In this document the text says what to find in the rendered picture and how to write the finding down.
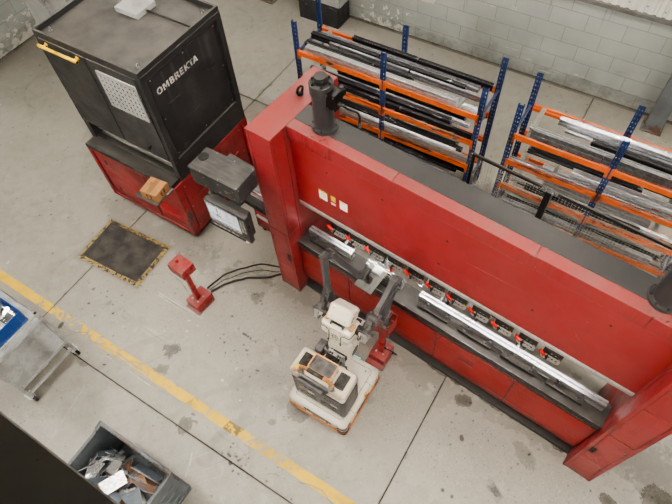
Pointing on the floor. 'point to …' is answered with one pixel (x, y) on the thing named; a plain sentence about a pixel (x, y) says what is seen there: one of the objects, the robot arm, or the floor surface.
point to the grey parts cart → (30, 350)
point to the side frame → (625, 427)
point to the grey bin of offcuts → (126, 470)
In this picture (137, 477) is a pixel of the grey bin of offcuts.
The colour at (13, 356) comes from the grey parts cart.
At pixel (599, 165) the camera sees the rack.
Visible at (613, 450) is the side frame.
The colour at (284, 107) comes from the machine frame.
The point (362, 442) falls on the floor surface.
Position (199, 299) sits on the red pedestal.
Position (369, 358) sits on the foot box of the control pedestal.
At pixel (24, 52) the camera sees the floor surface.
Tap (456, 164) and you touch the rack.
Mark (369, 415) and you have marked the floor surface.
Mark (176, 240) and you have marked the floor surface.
